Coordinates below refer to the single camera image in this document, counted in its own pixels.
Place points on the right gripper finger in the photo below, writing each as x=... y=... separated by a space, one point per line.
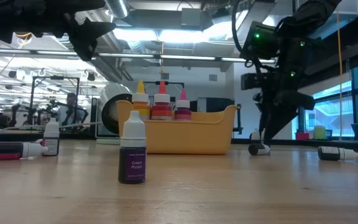
x=275 y=124

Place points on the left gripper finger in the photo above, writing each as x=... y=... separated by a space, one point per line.
x=87 y=34

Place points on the small white-capped dropper bottle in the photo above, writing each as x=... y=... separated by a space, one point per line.
x=334 y=153
x=258 y=150
x=255 y=134
x=51 y=137

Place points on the yellow-capped food coloring bottle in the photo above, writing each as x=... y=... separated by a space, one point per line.
x=140 y=102

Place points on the yellow plastic bin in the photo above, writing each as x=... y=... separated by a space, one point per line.
x=185 y=137

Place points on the pink-capped food coloring bottle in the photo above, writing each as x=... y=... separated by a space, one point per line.
x=183 y=107

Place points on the red-capped food coloring bottle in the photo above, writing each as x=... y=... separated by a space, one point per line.
x=162 y=105

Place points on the small red-labelled dropper bottle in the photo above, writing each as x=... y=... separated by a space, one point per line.
x=11 y=151

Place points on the small grape purple dropper bottle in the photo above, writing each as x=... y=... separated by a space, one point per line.
x=132 y=161

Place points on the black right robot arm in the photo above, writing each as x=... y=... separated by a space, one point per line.
x=303 y=18

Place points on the black background robot arm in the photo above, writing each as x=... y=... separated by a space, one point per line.
x=36 y=112

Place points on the pink box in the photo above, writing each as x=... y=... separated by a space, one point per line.
x=302 y=136

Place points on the green plastic container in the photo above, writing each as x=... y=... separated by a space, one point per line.
x=320 y=133

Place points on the black cabinet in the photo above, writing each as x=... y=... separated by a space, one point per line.
x=216 y=105

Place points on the person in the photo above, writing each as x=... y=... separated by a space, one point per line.
x=70 y=112

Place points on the long ceiling light strip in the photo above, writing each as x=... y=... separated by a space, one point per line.
x=185 y=57

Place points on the grey ceiling box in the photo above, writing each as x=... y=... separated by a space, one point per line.
x=191 y=17

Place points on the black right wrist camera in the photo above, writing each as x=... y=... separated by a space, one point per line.
x=251 y=81

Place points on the silver ceiling duct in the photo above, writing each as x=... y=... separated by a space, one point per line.
x=118 y=7

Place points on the black station frame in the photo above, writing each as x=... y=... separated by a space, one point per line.
x=54 y=77

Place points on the grey wall vent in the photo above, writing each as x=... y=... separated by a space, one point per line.
x=164 y=76
x=212 y=77

